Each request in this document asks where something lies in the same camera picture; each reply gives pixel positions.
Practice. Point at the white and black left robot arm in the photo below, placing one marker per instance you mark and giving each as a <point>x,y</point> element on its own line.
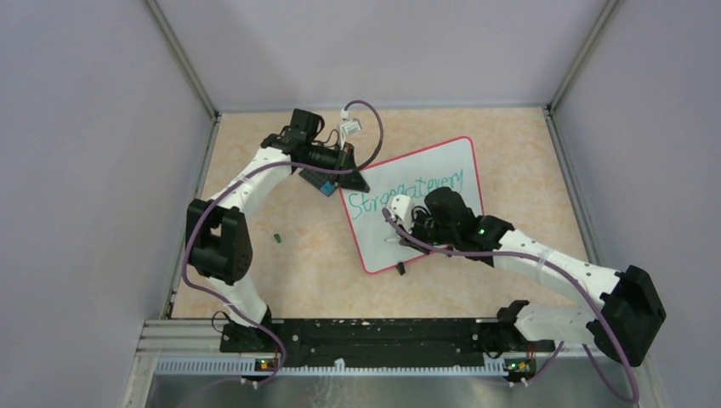
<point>217,239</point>

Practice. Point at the pink framed whiteboard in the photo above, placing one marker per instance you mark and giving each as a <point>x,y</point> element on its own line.
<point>450,164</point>

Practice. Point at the light blue toy brick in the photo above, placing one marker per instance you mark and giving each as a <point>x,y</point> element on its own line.
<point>327,189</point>

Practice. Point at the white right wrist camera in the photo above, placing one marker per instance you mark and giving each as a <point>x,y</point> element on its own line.
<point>400,207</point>

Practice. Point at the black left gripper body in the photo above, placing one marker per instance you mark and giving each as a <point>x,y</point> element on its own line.
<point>345,157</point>

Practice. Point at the aluminium frame rail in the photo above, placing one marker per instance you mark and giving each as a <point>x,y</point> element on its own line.
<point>178,337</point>

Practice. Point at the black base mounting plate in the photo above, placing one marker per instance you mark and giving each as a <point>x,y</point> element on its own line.
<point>380,343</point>

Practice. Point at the white slotted cable duct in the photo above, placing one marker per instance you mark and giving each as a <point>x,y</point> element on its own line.
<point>249,367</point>

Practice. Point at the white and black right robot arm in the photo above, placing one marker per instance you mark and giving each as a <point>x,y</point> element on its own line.
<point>619,311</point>

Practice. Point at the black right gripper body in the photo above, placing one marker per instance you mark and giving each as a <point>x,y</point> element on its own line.
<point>425,228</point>

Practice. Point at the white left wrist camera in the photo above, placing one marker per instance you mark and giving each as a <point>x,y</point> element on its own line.
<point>346,127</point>

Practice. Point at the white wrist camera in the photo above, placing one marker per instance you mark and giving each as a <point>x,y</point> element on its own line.
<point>400,207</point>
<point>346,127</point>

